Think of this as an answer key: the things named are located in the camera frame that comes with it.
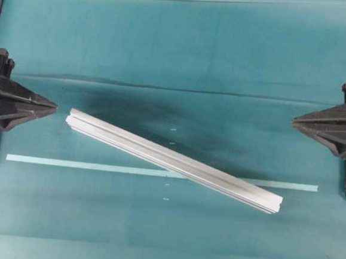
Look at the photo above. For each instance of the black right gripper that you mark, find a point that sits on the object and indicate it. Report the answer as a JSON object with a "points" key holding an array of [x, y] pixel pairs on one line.
{"points": [[316, 125]]}

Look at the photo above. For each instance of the silver aluminium extrusion rail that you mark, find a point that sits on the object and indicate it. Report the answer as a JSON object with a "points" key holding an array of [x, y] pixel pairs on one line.
{"points": [[171, 160]]}

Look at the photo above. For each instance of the teal table cloth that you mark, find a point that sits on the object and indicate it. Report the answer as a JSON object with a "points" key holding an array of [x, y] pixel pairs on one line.
{"points": [[216, 81]]}

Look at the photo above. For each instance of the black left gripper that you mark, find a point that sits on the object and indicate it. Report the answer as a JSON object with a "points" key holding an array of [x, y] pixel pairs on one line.
{"points": [[33, 106]]}

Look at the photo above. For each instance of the light blue tape strip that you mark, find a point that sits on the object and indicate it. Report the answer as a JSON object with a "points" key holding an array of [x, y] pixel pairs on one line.
{"points": [[149, 172]]}

